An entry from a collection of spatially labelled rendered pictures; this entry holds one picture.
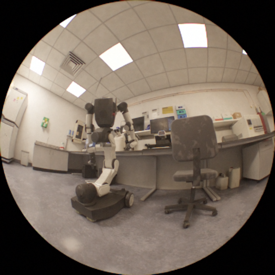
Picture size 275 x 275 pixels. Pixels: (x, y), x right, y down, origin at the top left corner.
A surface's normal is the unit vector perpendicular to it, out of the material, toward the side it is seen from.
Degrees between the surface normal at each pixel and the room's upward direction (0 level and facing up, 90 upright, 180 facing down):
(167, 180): 90
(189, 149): 90
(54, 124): 90
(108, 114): 118
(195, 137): 90
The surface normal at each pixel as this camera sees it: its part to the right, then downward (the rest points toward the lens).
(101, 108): 0.19, 0.21
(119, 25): -0.02, 0.96
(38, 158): 0.89, -0.11
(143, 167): -0.45, -0.26
